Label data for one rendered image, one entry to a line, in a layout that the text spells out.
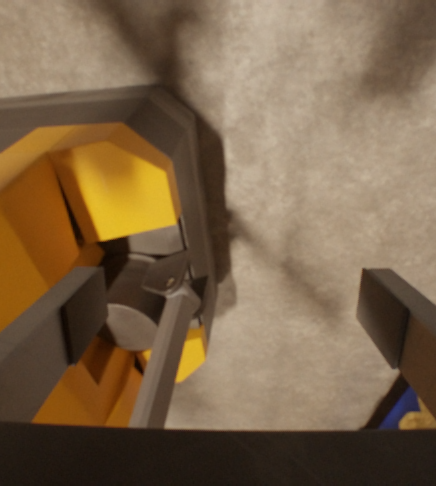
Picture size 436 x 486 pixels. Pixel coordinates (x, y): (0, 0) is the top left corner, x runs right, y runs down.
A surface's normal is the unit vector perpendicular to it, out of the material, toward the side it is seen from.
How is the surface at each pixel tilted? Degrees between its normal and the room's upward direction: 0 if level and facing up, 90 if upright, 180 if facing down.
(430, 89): 0
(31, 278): 74
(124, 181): 22
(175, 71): 0
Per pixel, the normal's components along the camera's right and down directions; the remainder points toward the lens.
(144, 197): 0.24, 0.61
